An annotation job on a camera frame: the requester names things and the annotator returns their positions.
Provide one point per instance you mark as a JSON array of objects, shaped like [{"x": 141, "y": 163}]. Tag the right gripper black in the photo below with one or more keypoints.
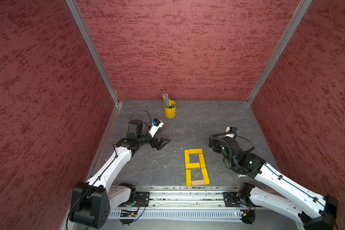
[{"x": 212, "y": 143}]

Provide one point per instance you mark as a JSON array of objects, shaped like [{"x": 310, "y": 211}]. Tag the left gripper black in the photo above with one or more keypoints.
[{"x": 158, "y": 146}]

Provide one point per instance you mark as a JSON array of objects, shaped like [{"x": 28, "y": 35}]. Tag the yellow block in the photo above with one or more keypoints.
[
  {"x": 205, "y": 176},
  {"x": 187, "y": 156},
  {"x": 188, "y": 178},
  {"x": 193, "y": 165},
  {"x": 202, "y": 160},
  {"x": 195, "y": 151}
]

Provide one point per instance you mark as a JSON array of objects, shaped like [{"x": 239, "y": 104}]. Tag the natural wooden block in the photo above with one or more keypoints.
[{"x": 197, "y": 183}]

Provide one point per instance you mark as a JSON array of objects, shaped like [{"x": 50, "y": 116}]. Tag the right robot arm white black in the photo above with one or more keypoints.
[{"x": 309, "y": 209}]

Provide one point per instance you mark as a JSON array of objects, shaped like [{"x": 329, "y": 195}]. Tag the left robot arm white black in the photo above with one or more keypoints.
[{"x": 93, "y": 200}]

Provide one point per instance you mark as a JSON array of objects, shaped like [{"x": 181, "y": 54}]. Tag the yellow metal pencil bucket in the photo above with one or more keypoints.
[{"x": 170, "y": 111}]

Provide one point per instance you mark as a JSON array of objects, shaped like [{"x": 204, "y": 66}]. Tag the bundle of coloured pencils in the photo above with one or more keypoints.
[{"x": 166, "y": 101}]

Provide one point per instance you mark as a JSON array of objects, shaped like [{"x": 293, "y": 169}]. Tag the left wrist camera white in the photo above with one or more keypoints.
[{"x": 156, "y": 124}]

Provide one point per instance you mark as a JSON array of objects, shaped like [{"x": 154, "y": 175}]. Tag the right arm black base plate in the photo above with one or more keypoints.
[{"x": 235, "y": 199}]

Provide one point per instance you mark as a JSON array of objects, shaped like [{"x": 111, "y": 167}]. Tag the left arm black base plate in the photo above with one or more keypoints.
[{"x": 141, "y": 199}]

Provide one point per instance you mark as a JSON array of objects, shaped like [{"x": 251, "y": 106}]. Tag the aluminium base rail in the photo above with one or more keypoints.
[{"x": 201, "y": 198}]

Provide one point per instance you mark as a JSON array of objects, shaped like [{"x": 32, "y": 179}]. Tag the white slotted cable duct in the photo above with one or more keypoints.
[{"x": 226, "y": 215}]

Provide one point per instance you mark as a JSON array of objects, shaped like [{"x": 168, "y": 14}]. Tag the left aluminium corner post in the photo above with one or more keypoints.
[{"x": 75, "y": 11}]

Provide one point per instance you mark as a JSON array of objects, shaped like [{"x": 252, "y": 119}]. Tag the aluminium corner post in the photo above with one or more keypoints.
[
  {"x": 286, "y": 36},
  {"x": 75, "y": 11}
]

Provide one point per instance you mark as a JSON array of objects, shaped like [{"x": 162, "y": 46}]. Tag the right aluminium corner post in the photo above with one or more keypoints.
[{"x": 286, "y": 36}]

